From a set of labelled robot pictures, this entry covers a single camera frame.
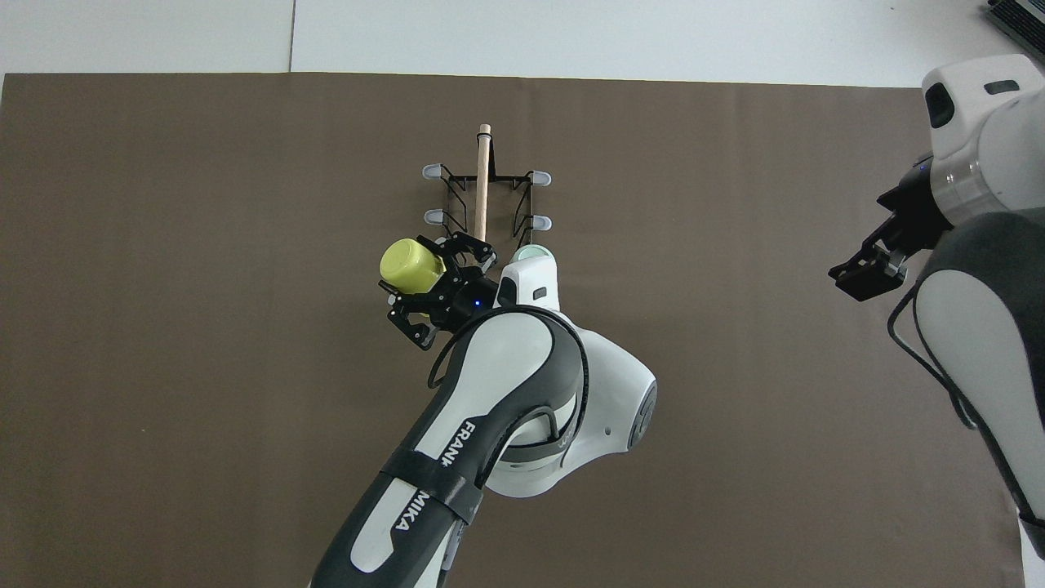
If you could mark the pale green plastic cup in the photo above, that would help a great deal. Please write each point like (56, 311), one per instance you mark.
(536, 253)

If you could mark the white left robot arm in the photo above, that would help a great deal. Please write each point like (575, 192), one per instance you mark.
(522, 384)

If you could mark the brown paper table mat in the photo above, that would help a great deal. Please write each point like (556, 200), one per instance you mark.
(204, 327)

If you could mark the dark ribbed device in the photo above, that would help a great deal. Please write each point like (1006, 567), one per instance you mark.
(1020, 16)

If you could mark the yellow plastic cup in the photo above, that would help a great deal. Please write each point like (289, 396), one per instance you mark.
(410, 268)

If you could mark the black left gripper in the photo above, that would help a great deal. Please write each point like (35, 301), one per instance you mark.
(467, 298)

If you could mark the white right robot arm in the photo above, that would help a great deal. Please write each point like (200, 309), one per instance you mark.
(971, 327)

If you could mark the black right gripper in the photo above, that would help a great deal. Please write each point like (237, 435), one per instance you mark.
(914, 208)

